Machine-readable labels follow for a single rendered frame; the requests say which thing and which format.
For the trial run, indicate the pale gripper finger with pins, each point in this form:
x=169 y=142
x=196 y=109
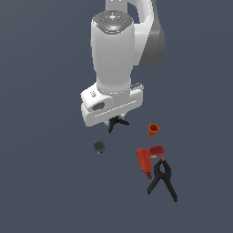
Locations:
x=123 y=116
x=107 y=122

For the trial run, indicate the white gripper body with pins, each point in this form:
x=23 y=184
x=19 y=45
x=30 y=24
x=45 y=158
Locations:
x=121 y=104

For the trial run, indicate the small black spring clamp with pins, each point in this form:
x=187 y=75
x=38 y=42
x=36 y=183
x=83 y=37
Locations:
x=115 y=122

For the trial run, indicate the orange plastic cup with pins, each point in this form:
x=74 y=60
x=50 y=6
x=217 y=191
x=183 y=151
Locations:
x=153 y=129

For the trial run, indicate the red power drill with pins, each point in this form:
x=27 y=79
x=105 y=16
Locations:
x=144 y=159

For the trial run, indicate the large black spring clamp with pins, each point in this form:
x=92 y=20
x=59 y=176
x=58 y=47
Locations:
x=164 y=176

